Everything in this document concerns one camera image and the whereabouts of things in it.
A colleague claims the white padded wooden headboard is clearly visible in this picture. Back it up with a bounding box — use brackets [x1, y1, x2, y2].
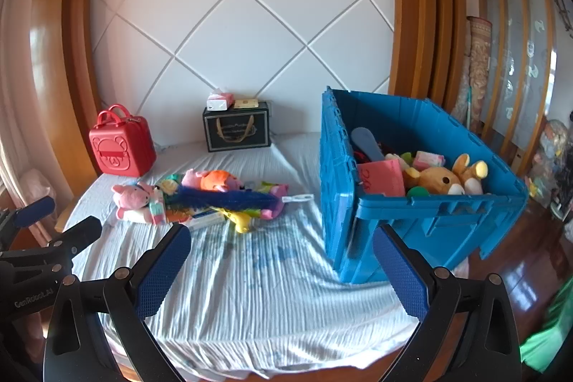
[33, 0, 471, 186]

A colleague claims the red bear suitcase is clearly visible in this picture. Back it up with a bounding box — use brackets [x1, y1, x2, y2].
[88, 105, 157, 178]

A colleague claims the pile of assorted toys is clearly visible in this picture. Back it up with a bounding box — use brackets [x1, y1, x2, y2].
[528, 118, 573, 222]

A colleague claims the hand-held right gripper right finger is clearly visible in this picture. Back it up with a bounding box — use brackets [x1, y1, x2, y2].
[371, 225, 524, 382]

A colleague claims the yellow snowball clamp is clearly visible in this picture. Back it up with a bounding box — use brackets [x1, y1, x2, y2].
[210, 207, 256, 234]

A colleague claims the white blue medicine box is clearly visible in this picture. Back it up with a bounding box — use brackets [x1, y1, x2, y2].
[183, 213, 227, 231]

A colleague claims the brown bear plush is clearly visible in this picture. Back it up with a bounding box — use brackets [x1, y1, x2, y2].
[405, 154, 490, 198]

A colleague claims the yellow green toy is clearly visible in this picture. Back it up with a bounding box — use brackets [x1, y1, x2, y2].
[387, 151, 415, 170]

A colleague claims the pink box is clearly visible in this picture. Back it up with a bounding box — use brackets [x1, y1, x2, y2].
[357, 159, 406, 197]

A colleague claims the pale plastic bag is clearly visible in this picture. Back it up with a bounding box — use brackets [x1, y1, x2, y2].
[18, 168, 52, 204]

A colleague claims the wooden nightstand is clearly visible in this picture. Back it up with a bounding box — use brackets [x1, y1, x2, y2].
[54, 198, 79, 235]

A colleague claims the person's green clothing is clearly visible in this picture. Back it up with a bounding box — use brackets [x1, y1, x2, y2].
[519, 279, 573, 374]

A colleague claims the green white wipes packet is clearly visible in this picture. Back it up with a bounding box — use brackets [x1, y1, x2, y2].
[156, 178, 184, 197]

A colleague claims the pastel packet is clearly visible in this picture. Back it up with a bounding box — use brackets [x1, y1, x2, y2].
[413, 150, 447, 169]

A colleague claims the teal mop handle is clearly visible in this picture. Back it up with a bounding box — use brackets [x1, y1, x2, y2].
[463, 86, 474, 130]

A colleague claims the grey blue slipper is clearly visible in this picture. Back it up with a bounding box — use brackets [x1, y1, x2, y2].
[350, 127, 386, 163]

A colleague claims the blue feather duster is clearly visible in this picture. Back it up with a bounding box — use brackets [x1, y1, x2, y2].
[167, 185, 280, 213]

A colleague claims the white red tissue pack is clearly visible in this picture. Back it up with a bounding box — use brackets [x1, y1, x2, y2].
[206, 89, 236, 112]

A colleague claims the green orange medicine box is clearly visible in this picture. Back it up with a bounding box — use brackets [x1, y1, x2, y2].
[165, 205, 198, 225]

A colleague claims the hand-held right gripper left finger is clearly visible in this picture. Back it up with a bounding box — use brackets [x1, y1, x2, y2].
[42, 223, 193, 382]

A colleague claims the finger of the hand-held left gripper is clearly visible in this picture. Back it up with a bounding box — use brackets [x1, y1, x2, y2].
[0, 196, 57, 248]
[45, 216, 103, 264]

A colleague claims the small pink pig plush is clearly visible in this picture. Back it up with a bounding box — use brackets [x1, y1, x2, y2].
[111, 182, 167, 226]

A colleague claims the black gift box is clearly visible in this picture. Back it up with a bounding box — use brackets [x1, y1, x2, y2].
[202, 101, 273, 153]

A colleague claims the wooden glass sliding door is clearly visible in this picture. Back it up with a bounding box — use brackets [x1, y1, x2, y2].
[470, 0, 560, 168]

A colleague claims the blue plastic storage crate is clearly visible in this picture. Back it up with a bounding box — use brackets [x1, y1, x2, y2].
[319, 87, 530, 285]

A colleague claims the rolled patterned carpet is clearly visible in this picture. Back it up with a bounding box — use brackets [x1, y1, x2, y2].
[452, 17, 491, 132]

